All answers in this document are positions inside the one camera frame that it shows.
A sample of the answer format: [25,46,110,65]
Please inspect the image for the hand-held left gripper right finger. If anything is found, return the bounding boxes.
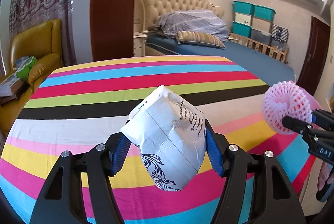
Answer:
[205,120,306,224]

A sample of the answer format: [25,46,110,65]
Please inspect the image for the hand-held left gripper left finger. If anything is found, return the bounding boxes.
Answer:
[30,133,131,224]

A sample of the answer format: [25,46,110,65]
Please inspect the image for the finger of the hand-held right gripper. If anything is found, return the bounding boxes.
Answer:
[311,108,334,132]
[281,115,318,136]

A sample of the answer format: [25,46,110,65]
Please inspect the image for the pink foam fruit net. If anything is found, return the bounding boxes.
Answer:
[262,80,314,135]

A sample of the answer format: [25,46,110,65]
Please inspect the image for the white paper bag blue print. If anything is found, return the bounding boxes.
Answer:
[120,85,206,192]

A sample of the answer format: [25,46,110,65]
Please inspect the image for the person's right hand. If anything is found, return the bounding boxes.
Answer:
[317,161,334,191]

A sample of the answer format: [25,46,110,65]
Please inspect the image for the dark brown wooden door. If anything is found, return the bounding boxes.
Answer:
[297,16,331,96]

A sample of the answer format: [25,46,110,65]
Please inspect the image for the bed with blue sheet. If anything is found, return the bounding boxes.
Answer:
[145,33,295,84]

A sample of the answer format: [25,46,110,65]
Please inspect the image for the checkered storage bag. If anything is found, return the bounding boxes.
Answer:
[271,24,289,48]

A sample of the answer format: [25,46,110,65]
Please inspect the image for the cream nightstand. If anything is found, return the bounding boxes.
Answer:
[133,32,148,57]

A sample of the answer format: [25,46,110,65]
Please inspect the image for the striped pillow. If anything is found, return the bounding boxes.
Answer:
[175,31,226,49]

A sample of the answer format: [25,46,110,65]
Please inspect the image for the flat brown box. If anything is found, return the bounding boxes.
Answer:
[0,83,29,106]

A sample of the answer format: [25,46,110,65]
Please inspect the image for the stack of plastic storage boxes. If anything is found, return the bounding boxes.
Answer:
[232,0,277,46]

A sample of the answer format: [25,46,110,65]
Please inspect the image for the green and white package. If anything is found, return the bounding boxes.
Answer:
[14,56,38,81]

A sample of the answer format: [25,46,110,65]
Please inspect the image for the boxes on armchair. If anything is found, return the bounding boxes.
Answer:
[0,73,25,96]

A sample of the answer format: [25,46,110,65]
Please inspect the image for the blue-grey quilt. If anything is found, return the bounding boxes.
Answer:
[156,9,229,42]

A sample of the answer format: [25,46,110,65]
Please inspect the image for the yellow leather armchair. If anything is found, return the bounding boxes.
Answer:
[0,19,64,136]

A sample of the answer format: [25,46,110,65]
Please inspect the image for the tufted beige headboard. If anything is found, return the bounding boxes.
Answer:
[139,0,225,34]

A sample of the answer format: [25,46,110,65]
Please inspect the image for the wooden crib rail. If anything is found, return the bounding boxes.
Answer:
[228,32,290,64]

